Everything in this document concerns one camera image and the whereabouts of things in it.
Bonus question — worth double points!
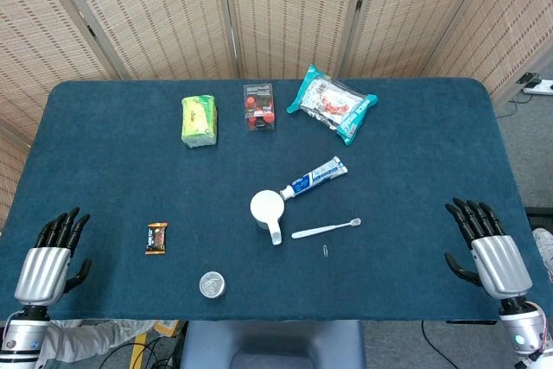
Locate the teal snack bag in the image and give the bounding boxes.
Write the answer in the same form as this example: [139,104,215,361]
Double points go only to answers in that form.
[286,63,379,147]

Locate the white toothbrush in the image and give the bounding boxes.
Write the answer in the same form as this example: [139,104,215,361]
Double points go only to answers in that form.
[291,217,362,240]

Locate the clear box red black caps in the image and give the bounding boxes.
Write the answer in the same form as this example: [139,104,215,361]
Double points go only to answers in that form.
[243,83,277,133]

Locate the beige woven folding screen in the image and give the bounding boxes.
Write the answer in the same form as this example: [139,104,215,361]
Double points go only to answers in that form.
[0,0,553,232]

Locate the yellow cardboard box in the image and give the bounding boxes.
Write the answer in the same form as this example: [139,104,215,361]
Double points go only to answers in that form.
[153,320,181,339]

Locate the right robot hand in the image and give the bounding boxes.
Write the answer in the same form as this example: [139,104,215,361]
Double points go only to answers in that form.
[443,197,533,301]

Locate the white sneaker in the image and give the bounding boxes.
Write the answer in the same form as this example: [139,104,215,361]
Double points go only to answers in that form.
[531,227,553,283]

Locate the blue table cover cloth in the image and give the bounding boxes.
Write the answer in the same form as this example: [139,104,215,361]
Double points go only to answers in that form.
[0,78,553,323]

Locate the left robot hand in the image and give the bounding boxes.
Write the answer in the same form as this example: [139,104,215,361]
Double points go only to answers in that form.
[13,207,93,306]

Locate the clear jar of paper clips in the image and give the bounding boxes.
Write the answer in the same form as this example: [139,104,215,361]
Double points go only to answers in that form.
[199,270,227,300]

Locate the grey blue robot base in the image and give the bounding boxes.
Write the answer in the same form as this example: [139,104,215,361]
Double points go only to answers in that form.
[179,320,367,369]

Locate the white power strip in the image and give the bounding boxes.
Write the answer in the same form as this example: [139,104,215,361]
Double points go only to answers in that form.
[523,79,553,97]

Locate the blue white toothpaste tube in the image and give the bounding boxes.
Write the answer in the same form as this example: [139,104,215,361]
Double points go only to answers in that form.
[279,156,349,201]

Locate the white cup with handle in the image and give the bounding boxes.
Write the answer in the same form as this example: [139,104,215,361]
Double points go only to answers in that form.
[249,189,287,246]

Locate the black floor cable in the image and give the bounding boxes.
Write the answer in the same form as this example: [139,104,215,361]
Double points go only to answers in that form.
[421,321,461,361]

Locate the grey fabric trouser leg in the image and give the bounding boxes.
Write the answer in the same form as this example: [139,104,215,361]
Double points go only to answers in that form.
[41,319,156,364]

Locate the orange black chocolate bar wrapper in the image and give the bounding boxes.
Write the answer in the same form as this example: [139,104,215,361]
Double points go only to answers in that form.
[144,221,169,256]

